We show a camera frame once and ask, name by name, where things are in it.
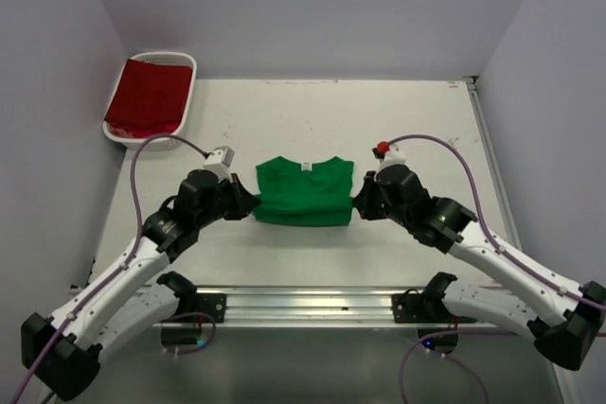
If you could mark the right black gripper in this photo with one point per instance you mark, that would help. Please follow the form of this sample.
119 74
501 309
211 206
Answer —
372 197

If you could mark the red t shirt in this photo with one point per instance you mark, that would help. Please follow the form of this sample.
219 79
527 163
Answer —
150 98

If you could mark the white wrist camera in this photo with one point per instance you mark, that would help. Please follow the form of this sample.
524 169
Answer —
218 161
388 155

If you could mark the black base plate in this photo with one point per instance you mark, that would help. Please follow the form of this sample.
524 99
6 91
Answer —
417 308
211 303

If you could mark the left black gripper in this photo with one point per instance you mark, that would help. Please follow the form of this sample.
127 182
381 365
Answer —
236 199

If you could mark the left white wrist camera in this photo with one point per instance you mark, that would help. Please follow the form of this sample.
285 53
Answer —
218 161

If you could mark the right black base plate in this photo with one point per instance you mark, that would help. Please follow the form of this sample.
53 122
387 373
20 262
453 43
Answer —
417 308

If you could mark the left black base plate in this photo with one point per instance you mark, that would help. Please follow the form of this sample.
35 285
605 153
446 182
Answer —
211 303

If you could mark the green t shirt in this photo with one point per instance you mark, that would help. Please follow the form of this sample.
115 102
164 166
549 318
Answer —
305 194

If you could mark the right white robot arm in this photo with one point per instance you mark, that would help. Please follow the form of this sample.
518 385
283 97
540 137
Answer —
559 316

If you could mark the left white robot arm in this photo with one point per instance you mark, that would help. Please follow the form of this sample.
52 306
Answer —
65 349

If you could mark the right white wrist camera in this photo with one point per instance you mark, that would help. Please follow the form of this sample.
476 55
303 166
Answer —
388 155

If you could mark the white plastic basket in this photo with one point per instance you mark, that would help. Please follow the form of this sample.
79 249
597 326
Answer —
168 141

